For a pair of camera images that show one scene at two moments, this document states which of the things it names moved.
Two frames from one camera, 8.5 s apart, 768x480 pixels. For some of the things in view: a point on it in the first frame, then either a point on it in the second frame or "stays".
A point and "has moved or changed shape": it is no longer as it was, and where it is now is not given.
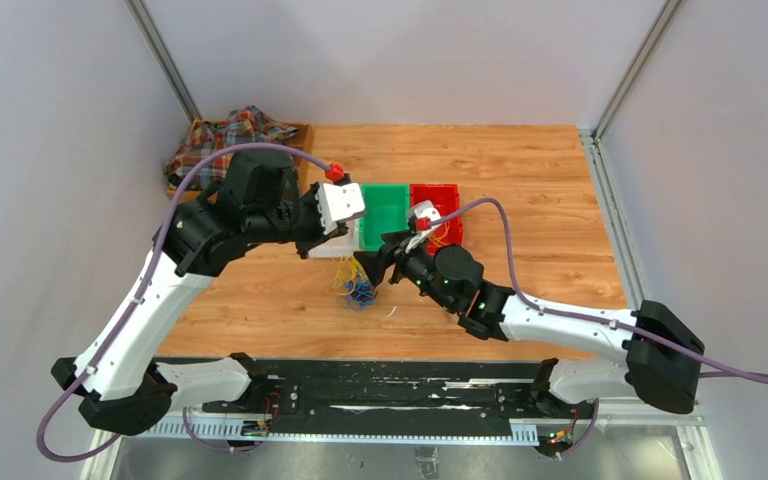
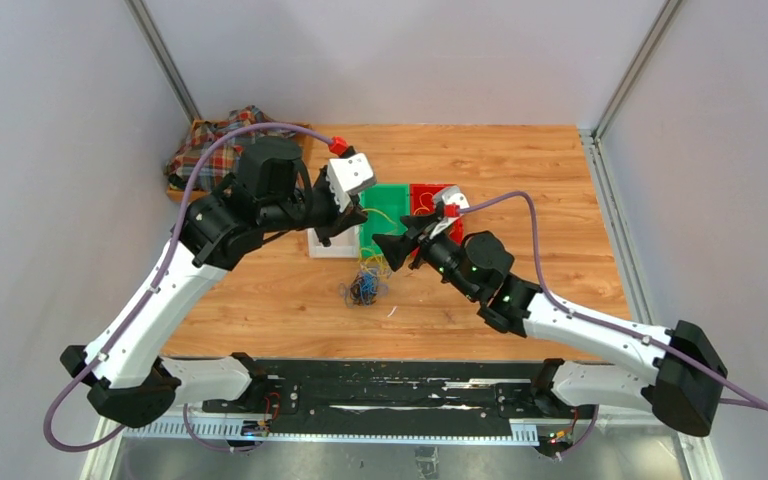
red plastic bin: [446, 198] stays
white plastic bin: [339, 246] stays
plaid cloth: [244, 124] stays
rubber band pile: [360, 293] has moved or changed shape
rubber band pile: [347, 272] has moved or changed shape
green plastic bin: [385, 209] stays
